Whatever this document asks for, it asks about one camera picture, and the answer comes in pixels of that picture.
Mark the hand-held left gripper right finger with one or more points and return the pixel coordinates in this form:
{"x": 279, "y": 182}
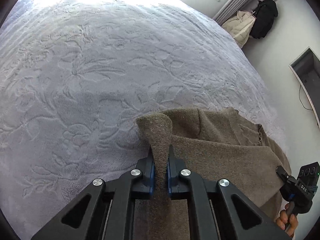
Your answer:
{"x": 171, "y": 177}

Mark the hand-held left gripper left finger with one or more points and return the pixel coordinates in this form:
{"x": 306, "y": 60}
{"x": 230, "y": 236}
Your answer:
{"x": 150, "y": 177}

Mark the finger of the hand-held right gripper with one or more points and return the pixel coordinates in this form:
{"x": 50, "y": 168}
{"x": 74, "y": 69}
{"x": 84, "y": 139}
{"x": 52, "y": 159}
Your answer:
{"x": 283, "y": 172}

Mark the brown knit sweater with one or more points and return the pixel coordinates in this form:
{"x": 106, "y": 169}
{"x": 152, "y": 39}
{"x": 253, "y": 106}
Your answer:
{"x": 220, "y": 160}

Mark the person's right hand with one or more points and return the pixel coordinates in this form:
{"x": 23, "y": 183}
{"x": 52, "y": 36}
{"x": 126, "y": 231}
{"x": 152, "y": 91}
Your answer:
{"x": 286, "y": 221}

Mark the lavender embossed blanket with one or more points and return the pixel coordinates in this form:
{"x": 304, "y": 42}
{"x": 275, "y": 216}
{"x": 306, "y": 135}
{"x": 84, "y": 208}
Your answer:
{"x": 105, "y": 67}

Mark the beige padded jacket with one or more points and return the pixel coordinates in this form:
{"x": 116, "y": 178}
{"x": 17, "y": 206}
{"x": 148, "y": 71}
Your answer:
{"x": 238, "y": 27}

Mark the black hanging jacket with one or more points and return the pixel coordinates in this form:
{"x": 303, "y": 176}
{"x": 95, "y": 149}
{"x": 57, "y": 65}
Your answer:
{"x": 265, "y": 20}

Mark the white radiator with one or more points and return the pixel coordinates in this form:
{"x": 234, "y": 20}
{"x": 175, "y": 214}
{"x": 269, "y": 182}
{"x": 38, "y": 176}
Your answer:
{"x": 247, "y": 2}

